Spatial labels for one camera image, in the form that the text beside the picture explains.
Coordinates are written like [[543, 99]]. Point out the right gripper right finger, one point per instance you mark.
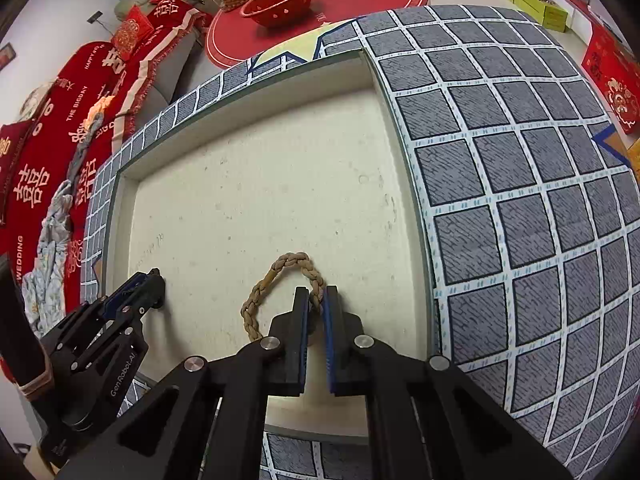
[[426, 419]]

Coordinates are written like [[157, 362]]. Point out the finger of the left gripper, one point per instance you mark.
[[149, 296], [121, 296]]

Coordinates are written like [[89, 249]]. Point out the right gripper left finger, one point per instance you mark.
[[205, 419]]

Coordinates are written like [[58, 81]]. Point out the green jewelry tray box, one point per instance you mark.
[[309, 160]]

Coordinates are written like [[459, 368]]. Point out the light floral blanket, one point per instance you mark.
[[43, 287]]

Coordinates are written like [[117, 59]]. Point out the red wedding sofa cover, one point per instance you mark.
[[41, 150]]

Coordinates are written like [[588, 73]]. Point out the grey checkered table cloth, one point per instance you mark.
[[530, 217]]

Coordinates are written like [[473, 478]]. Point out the beige armchair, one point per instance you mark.
[[151, 75]]

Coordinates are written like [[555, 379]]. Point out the red embroidered cushion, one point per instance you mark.
[[131, 32]]

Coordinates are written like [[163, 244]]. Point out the red round floor mat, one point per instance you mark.
[[232, 39]]

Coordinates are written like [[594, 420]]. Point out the red plastic colander basket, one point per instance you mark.
[[275, 13]]

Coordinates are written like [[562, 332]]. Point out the red gift box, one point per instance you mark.
[[615, 71]]

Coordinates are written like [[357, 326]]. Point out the green cardboard box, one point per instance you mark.
[[544, 12]]

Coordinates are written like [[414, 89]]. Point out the framed wall picture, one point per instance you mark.
[[7, 55]]

